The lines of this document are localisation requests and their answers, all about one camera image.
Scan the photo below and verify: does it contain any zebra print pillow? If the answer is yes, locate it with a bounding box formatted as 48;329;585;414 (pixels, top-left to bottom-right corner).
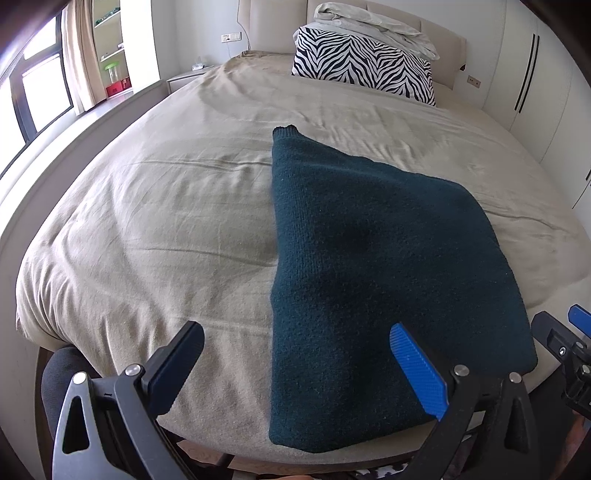
291;26;437;107

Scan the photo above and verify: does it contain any dark wooden bed frame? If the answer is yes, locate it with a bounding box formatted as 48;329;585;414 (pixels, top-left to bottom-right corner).
32;342;416;480

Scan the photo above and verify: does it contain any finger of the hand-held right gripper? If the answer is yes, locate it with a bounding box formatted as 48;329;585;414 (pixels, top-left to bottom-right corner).
567;304;591;329
531;311;591;409

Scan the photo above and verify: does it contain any black fabric chair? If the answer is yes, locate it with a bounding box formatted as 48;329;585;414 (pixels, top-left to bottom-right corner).
41;346;93;435

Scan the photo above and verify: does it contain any white nightstand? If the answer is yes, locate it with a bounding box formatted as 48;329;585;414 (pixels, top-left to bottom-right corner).
166;65;218;93

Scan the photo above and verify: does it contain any beige curtain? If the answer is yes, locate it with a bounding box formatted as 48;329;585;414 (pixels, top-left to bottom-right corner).
62;0;107;112

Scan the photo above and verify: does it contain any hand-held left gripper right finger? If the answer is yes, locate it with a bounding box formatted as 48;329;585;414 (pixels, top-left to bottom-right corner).
389;323;541;480

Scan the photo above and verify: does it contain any white window ledge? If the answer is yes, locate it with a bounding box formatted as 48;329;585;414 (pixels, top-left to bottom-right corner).
0;78;167;241

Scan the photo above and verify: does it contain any beige bed sheet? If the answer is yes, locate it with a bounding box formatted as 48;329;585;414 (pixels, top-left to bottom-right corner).
15;50;591;464

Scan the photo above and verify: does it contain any white wall shelf unit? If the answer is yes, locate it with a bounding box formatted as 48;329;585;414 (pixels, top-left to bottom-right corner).
92;0;160;97

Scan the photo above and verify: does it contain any black framed window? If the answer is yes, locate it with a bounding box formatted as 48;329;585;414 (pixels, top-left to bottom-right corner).
0;11;75;158

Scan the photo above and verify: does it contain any white wardrobe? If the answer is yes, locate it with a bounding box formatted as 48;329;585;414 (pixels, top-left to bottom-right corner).
480;0;591;213

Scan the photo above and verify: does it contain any dark green knit sweater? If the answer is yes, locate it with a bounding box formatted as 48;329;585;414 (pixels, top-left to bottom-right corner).
269;124;539;454

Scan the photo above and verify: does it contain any white folded duvet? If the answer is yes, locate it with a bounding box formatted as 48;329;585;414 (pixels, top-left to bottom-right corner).
314;2;441;60

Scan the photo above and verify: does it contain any beige padded headboard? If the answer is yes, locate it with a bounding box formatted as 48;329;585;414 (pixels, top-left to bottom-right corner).
238;0;467;88

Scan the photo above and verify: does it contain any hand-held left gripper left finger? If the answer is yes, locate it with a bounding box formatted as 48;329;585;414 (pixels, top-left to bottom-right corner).
51;320;206;480

